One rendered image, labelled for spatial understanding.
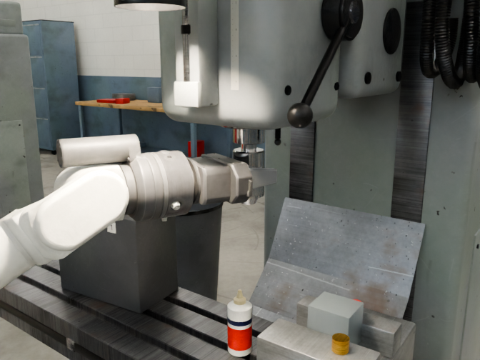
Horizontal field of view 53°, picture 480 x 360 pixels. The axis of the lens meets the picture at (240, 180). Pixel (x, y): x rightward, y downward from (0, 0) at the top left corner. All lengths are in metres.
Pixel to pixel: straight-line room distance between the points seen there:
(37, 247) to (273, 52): 0.34
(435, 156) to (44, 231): 0.70
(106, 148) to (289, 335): 0.34
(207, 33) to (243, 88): 0.08
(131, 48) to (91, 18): 0.99
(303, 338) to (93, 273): 0.50
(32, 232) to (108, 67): 7.21
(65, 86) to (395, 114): 7.27
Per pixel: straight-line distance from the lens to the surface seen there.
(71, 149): 0.60
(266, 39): 0.57
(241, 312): 0.79
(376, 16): 0.77
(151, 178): 0.60
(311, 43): 0.64
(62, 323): 0.99
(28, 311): 1.09
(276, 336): 0.67
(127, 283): 0.96
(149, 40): 7.03
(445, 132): 0.97
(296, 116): 0.55
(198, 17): 0.58
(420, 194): 0.99
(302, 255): 1.08
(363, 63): 0.74
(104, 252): 0.97
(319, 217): 1.08
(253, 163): 0.68
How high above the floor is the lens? 1.39
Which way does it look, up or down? 14 degrees down
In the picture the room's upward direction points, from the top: straight up
